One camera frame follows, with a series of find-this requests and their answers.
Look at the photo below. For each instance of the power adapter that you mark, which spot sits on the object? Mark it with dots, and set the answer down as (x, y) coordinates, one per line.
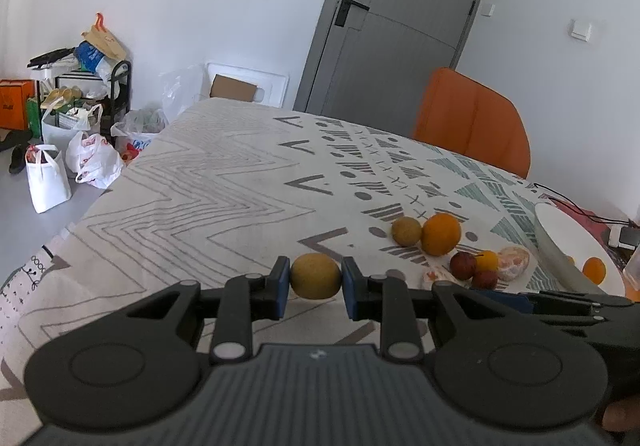
(625, 236)

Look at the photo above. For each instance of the orange chair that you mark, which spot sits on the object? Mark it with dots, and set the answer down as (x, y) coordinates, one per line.
(470, 118)

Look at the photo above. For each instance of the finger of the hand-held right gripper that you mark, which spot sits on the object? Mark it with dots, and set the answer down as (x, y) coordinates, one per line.
(560, 303)

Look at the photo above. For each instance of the brown paper bag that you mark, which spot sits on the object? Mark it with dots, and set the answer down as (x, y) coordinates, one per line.
(105, 41)

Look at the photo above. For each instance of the white shopping bag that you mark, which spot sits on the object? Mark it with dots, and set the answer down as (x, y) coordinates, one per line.
(65, 126)

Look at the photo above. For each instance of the brown cardboard piece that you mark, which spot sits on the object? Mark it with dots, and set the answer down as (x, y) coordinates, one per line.
(232, 87)

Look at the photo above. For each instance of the black shelf rack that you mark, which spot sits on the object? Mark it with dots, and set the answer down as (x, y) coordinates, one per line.
(120, 96)

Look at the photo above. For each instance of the person's right hand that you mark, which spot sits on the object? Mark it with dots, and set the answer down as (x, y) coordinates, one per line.
(624, 416)

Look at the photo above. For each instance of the small tangerine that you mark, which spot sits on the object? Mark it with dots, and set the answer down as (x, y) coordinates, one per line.
(594, 271)
(487, 260)

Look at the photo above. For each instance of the black shoes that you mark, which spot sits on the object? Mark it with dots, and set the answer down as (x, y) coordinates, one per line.
(15, 153)

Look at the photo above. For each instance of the brown round fruit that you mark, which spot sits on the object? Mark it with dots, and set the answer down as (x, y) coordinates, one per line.
(406, 231)
(316, 277)

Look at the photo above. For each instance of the white red-print plastic bag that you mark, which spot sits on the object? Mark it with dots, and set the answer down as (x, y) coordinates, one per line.
(92, 158)

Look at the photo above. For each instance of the grey door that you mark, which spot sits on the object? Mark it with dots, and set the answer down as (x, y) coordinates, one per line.
(400, 26)

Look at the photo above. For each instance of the blue white bag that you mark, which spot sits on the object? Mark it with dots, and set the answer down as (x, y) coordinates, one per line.
(90, 56)

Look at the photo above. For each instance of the white foam packaging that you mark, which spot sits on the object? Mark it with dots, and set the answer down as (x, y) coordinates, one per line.
(272, 86)

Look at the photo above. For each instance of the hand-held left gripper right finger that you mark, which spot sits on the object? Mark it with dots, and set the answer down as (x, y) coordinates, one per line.
(350, 288)

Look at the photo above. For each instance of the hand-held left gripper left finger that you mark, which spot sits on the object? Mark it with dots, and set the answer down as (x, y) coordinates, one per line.
(284, 288)

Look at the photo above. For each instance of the large orange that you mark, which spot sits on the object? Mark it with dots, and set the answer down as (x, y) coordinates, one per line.
(441, 234)

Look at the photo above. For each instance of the small red fruit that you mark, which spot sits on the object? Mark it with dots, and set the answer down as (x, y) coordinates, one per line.
(485, 280)
(463, 265)

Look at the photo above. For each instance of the orange box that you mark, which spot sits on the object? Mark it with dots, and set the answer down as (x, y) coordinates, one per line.
(15, 103)

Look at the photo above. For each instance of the small white wall switch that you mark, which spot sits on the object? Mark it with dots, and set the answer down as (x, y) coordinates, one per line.
(489, 9)

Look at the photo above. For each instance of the clear plastic bag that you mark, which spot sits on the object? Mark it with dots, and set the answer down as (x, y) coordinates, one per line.
(182, 91)

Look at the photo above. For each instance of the white tote bag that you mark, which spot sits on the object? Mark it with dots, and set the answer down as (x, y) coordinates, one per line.
(47, 183)

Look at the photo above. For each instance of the white plate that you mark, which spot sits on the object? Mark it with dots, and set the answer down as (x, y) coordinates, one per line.
(555, 241)

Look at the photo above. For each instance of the patterned tablecloth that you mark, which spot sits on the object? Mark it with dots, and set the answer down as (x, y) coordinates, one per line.
(200, 186)

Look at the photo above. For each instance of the green box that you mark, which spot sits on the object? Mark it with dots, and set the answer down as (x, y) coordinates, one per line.
(34, 116)

